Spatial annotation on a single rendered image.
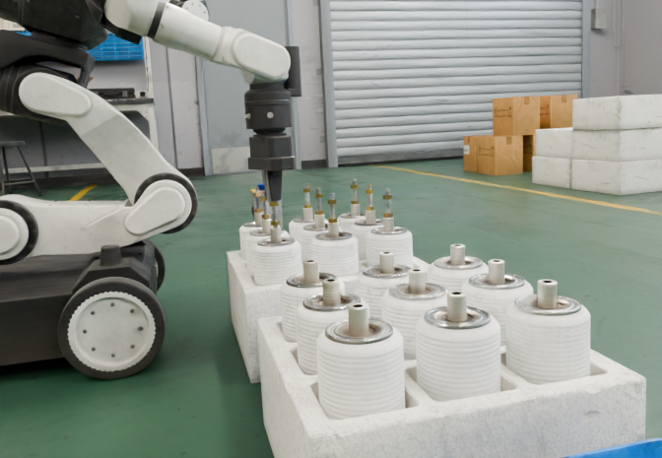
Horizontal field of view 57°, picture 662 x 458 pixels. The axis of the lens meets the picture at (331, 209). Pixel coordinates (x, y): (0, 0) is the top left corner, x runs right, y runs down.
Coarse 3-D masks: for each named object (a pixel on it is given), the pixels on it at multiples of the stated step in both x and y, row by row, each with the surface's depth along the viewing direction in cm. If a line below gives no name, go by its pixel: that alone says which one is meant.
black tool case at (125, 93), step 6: (90, 90) 522; (96, 90) 524; (102, 90) 526; (108, 90) 528; (114, 90) 529; (120, 90) 531; (126, 90) 533; (132, 90) 535; (102, 96) 526; (108, 96) 528; (114, 96) 530; (120, 96) 532; (126, 96) 533; (132, 96) 536
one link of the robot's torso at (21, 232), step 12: (0, 216) 128; (12, 216) 129; (0, 228) 128; (12, 228) 129; (24, 228) 130; (0, 240) 128; (12, 240) 129; (24, 240) 130; (0, 252) 129; (12, 252) 130
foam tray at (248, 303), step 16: (240, 256) 147; (240, 272) 127; (240, 288) 118; (256, 288) 114; (272, 288) 113; (352, 288) 117; (240, 304) 121; (256, 304) 113; (272, 304) 113; (240, 320) 124; (256, 320) 113; (240, 336) 128; (256, 336) 113; (256, 352) 114; (256, 368) 114
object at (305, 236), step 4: (300, 232) 132; (304, 232) 131; (308, 232) 131; (312, 232) 130; (316, 232) 130; (320, 232) 130; (300, 236) 132; (304, 236) 131; (308, 236) 130; (312, 236) 130; (300, 240) 133; (304, 240) 131; (308, 240) 130; (300, 244) 133; (304, 244) 131; (308, 244) 131; (304, 248) 131; (308, 248) 131; (304, 252) 132; (308, 252) 131; (304, 256) 132; (308, 256) 131; (304, 260) 132
